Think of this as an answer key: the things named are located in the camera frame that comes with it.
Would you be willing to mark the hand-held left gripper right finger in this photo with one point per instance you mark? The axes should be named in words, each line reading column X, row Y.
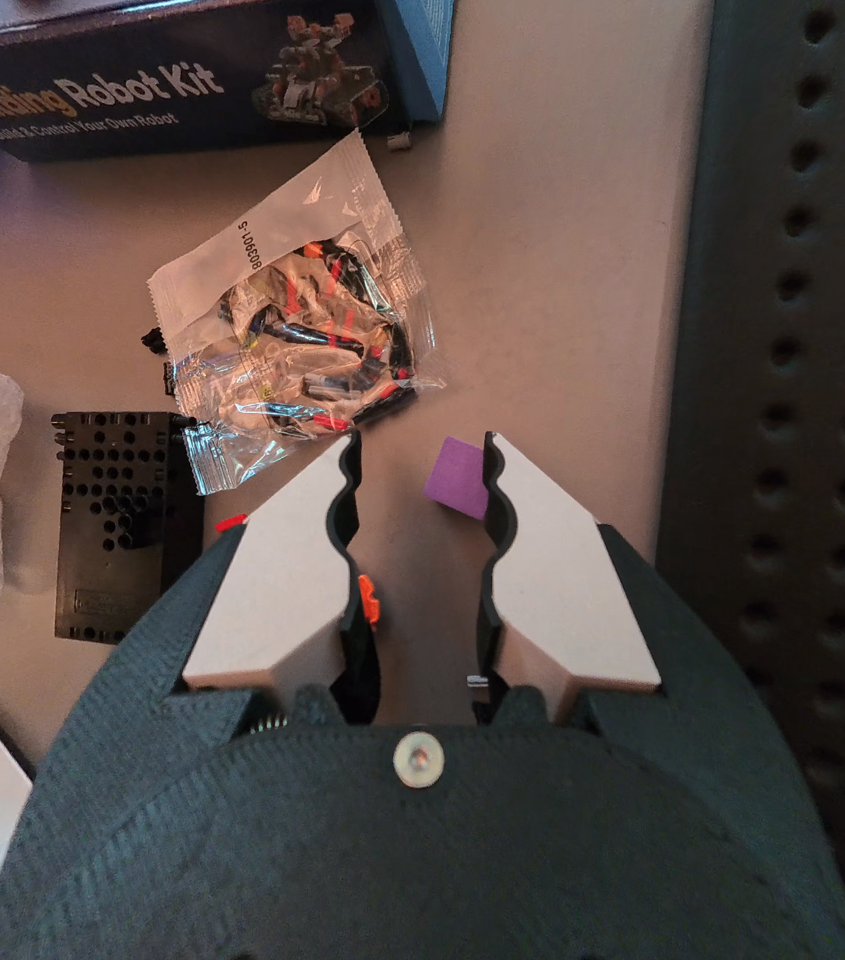
column 572, row 600

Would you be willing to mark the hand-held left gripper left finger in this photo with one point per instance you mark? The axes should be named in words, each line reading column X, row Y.
column 272, row 600

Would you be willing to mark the purple wooden cube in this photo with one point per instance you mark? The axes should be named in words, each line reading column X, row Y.
column 456, row 476

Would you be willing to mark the short red plastic pin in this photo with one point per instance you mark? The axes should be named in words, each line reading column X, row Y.
column 231, row 523

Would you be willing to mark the large orange plastic gear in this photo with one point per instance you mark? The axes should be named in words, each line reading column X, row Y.
column 368, row 600

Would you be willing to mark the black perforated plastic block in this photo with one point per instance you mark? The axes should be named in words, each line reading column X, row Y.
column 107, row 555

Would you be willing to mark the small black plastic pin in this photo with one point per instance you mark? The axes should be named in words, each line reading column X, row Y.
column 167, row 377
column 154, row 341

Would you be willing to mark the dark grey perforated panel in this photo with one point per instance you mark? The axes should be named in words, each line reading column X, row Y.
column 805, row 375

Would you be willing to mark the small white plastic piece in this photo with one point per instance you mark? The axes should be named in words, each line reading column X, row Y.
column 398, row 140

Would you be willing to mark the dark blue cardboard kit box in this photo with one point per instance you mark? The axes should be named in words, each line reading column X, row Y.
column 167, row 75

